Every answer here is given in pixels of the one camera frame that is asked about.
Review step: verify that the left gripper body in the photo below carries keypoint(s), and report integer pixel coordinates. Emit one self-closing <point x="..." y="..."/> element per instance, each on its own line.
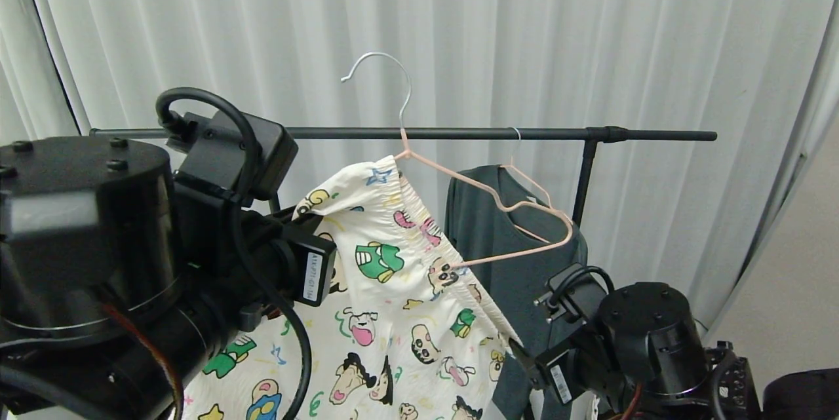
<point x="301" y="246"/>

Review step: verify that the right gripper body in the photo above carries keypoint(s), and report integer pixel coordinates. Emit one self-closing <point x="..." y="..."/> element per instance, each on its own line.
<point x="570" y="374"/>

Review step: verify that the dark grey shirt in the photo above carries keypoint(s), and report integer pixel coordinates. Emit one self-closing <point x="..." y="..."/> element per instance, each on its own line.
<point x="518" y="289"/>

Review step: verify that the cream printed garment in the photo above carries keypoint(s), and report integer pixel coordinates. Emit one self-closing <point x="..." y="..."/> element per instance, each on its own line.
<point x="393" y="341"/>

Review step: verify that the pink clothes hanger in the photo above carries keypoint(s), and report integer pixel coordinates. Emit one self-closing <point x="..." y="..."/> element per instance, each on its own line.
<point x="524" y="179"/>
<point x="404" y="143"/>

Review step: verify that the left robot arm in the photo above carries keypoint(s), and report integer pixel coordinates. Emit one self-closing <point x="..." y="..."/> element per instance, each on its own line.
<point x="78" y="243"/>

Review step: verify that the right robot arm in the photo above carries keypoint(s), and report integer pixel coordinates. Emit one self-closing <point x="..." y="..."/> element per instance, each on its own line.
<point x="649" y="341"/>

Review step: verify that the black clothes rack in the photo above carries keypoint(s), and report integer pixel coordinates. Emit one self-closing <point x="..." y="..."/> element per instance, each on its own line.
<point x="328" y="133"/>

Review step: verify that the white curtain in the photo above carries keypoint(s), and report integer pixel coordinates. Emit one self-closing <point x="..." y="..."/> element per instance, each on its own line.
<point x="524" y="27"/>

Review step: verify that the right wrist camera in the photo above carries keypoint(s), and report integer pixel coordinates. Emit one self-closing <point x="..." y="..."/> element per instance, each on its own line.
<point x="570" y="302"/>

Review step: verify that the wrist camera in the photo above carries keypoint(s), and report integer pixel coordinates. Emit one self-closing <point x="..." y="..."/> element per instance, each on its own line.
<point x="570" y="302"/>
<point x="203" y="158"/>

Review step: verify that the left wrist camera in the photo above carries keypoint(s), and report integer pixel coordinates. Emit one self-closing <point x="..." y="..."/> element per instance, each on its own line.
<point x="203" y="158"/>

